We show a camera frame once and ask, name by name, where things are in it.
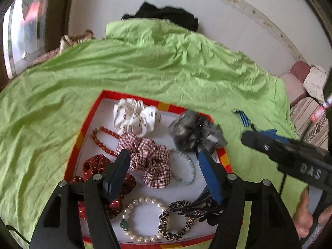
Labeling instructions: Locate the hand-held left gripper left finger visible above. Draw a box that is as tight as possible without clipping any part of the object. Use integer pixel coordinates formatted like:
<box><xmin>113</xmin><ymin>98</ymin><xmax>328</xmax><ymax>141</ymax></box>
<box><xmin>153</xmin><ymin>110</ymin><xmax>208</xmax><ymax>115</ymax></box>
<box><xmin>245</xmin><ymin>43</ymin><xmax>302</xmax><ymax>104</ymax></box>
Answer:
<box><xmin>28</xmin><ymin>149</ymin><xmax>131</xmax><ymax>249</ymax></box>

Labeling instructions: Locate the white dotted scrunchie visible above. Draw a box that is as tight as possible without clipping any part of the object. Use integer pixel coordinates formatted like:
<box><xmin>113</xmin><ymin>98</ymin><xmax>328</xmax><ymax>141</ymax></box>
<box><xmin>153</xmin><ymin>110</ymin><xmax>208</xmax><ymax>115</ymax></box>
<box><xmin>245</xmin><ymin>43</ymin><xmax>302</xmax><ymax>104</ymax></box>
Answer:
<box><xmin>113</xmin><ymin>98</ymin><xmax>162</xmax><ymax>138</ymax></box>

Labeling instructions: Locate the brown blanket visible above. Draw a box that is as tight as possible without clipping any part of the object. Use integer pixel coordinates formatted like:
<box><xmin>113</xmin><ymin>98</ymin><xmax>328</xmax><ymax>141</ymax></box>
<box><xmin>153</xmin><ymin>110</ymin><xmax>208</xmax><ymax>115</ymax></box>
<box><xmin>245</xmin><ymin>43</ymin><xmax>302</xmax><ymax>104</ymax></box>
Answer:
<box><xmin>26</xmin><ymin>29</ymin><xmax>95</xmax><ymax>68</ymax></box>

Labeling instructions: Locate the white pearl bracelet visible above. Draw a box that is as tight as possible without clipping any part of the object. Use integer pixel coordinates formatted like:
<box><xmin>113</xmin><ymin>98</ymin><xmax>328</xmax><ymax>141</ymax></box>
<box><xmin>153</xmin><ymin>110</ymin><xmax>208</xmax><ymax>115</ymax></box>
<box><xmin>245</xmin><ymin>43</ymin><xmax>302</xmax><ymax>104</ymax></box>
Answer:
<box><xmin>122</xmin><ymin>197</ymin><xmax>169</xmax><ymax>244</ymax></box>

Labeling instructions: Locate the striped sofa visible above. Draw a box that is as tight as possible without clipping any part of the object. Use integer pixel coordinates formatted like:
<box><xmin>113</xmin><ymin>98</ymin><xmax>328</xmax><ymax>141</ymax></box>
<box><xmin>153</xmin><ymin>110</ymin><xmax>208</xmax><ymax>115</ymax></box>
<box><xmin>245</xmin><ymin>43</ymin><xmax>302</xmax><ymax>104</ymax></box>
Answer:
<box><xmin>279</xmin><ymin>61</ymin><xmax>332</xmax><ymax>148</ymax></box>

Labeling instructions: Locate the red dotted scrunchie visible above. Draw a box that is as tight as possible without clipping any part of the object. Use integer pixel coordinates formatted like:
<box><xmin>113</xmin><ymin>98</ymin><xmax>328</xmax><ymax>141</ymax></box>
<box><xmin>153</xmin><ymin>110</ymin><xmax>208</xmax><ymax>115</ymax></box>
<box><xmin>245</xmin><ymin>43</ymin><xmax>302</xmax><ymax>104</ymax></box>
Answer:
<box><xmin>69</xmin><ymin>154</ymin><xmax>137</xmax><ymax>220</ymax></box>

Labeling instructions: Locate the black cable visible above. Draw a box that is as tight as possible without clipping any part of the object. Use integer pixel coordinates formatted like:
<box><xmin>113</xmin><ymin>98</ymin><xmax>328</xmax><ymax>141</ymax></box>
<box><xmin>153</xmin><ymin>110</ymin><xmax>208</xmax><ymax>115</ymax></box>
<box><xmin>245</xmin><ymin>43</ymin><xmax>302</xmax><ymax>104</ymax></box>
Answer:
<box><xmin>5</xmin><ymin>225</ymin><xmax>29</xmax><ymax>243</ymax></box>

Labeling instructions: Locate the white cloth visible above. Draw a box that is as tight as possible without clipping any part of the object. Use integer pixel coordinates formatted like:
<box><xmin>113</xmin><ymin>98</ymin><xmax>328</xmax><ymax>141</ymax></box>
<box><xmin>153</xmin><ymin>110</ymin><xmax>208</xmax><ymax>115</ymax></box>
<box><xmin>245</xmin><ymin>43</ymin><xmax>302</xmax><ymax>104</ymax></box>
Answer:
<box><xmin>303</xmin><ymin>66</ymin><xmax>328</xmax><ymax>101</ymax></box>

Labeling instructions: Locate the blue striped strap watch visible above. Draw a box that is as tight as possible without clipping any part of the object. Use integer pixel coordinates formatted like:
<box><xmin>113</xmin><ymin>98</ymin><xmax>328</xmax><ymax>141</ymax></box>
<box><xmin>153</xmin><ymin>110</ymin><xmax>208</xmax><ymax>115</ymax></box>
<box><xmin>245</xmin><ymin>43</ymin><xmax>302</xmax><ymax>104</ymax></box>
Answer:
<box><xmin>232</xmin><ymin>108</ymin><xmax>289</xmax><ymax>143</ymax></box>

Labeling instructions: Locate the green bed sheet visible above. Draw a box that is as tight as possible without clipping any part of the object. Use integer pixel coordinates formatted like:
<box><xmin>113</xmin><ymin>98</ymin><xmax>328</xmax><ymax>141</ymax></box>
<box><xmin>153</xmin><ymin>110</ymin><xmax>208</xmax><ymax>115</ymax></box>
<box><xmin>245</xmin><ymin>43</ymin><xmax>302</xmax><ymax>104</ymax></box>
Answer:
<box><xmin>0</xmin><ymin>20</ymin><xmax>312</xmax><ymax>249</ymax></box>

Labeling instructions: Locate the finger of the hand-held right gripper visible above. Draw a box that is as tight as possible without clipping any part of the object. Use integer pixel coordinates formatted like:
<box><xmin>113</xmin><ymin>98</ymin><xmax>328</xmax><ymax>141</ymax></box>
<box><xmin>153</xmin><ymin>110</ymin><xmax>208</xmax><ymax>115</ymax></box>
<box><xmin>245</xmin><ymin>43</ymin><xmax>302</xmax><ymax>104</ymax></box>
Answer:
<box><xmin>241</xmin><ymin>131</ymin><xmax>284</xmax><ymax>167</ymax></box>

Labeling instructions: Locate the window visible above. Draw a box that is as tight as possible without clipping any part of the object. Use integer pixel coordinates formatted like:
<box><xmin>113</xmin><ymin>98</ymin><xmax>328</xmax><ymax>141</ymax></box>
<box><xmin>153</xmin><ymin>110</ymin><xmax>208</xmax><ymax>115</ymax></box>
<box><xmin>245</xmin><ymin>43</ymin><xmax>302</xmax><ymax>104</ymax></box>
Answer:
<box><xmin>2</xmin><ymin>0</ymin><xmax>55</xmax><ymax>81</ymax></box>

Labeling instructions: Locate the leopard print scrunchie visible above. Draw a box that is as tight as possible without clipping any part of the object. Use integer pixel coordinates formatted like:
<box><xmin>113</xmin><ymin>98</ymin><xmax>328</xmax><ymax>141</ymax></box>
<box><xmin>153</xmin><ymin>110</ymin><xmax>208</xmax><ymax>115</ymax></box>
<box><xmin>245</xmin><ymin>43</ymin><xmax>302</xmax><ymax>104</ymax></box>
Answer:
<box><xmin>158</xmin><ymin>200</ymin><xmax>194</xmax><ymax>241</ymax></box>

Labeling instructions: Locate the red checked scrunchie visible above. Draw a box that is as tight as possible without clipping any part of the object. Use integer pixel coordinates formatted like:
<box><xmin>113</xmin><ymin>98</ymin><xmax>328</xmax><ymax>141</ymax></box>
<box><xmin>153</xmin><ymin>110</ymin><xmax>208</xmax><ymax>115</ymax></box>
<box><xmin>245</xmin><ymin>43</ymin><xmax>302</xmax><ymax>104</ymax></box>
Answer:
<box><xmin>115</xmin><ymin>132</ymin><xmax>172</xmax><ymax>189</ymax></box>

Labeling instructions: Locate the person's right hand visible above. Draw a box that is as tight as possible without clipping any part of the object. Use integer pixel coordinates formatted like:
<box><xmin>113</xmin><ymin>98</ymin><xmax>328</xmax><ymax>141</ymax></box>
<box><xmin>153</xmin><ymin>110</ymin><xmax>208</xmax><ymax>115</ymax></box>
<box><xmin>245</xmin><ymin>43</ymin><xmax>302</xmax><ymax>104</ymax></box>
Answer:
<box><xmin>293</xmin><ymin>189</ymin><xmax>332</xmax><ymax>239</ymax></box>

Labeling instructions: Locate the grey sheer scrunchie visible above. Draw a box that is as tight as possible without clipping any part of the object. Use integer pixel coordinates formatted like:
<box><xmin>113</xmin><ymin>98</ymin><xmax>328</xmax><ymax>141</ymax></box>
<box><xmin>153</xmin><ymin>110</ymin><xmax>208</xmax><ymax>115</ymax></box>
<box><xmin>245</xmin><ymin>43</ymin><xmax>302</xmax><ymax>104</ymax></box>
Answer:
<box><xmin>168</xmin><ymin>110</ymin><xmax>228</xmax><ymax>153</ymax></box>

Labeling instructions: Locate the dark cloth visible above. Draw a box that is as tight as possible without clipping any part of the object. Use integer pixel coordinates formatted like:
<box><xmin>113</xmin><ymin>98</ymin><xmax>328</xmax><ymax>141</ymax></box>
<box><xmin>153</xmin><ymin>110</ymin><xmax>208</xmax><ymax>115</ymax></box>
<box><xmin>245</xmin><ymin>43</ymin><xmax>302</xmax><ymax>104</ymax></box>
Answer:
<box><xmin>121</xmin><ymin>2</ymin><xmax>200</xmax><ymax>32</ymax></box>

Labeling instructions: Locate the red bead bracelet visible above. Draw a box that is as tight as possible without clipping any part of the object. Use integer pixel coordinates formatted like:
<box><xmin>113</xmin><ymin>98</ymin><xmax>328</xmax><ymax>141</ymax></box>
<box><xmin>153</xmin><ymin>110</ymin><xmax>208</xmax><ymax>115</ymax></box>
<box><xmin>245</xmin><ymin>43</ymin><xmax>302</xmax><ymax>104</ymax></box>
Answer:
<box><xmin>90</xmin><ymin>126</ymin><xmax>122</xmax><ymax>157</ymax></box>

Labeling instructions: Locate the red and white box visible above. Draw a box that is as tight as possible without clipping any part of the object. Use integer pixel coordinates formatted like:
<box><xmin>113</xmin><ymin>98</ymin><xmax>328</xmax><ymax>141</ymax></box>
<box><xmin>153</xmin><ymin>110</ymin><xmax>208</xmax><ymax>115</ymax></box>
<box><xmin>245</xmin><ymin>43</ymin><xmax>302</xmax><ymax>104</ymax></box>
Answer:
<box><xmin>63</xmin><ymin>90</ymin><xmax>244</xmax><ymax>248</ymax></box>

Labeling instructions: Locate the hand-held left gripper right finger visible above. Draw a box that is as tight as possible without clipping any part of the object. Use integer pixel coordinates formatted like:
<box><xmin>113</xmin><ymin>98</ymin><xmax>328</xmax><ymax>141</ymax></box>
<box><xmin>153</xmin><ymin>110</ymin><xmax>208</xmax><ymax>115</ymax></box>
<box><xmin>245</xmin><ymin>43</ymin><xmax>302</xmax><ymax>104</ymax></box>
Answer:
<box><xmin>196</xmin><ymin>149</ymin><xmax>303</xmax><ymax>249</ymax></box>

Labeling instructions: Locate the pale blue bead bracelet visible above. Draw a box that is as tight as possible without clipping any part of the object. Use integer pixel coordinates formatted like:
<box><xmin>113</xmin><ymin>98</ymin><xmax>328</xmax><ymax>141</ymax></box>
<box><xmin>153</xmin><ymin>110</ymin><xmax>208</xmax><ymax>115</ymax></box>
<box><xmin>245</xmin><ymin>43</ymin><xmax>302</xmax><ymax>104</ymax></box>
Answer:
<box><xmin>170</xmin><ymin>147</ymin><xmax>195</xmax><ymax>186</ymax></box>

